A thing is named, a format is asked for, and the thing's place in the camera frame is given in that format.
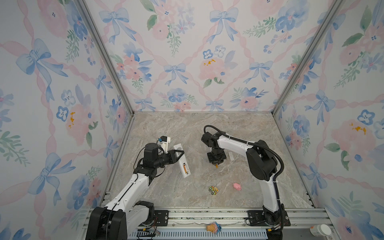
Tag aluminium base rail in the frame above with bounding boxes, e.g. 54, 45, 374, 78
76, 206, 334, 240

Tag white remote control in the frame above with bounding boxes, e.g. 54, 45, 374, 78
174, 144, 191, 178

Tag pink pig toy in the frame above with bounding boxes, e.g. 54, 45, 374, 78
233, 183, 242, 191

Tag white cup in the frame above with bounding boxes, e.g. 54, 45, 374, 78
310, 224, 332, 237

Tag aluminium corner post left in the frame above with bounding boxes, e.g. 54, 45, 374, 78
74, 0, 134, 117

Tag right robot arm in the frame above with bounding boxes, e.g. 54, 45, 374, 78
202, 132, 285, 231

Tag aluminium corner post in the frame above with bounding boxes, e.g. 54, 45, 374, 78
272, 0, 344, 117
74, 0, 134, 117

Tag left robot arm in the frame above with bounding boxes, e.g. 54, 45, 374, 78
85, 143, 185, 240

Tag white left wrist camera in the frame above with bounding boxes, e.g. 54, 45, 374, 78
157, 136, 171, 154

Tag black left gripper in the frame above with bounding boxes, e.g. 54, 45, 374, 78
153, 149, 183, 170

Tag red green toy car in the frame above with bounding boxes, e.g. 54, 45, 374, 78
209, 186, 219, 195

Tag aluminium corner post right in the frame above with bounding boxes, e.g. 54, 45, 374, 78
272, 0, 344, 117

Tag black corrugated cable conduit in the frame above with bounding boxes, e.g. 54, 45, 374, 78
203, 124, 285, 223

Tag orange blue plush toy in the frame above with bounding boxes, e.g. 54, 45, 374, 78
206, 222, 222, 234

